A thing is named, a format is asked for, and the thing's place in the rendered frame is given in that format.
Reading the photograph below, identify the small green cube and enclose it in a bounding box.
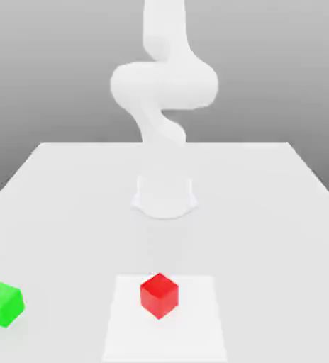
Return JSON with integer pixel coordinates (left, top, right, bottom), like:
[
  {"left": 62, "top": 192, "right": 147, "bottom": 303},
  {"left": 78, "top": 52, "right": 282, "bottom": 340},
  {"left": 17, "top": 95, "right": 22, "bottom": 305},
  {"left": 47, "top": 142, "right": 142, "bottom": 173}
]
[{"left": 0, "top": 281, "right": 26, "bottom": 329}]

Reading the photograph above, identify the small red cube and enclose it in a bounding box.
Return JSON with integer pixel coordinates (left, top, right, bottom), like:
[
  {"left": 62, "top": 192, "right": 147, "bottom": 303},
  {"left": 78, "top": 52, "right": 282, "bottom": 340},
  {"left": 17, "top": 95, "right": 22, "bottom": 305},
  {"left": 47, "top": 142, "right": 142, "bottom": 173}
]
[{"left": 140, "top": 272, "right": 180, "bottom": 320}]

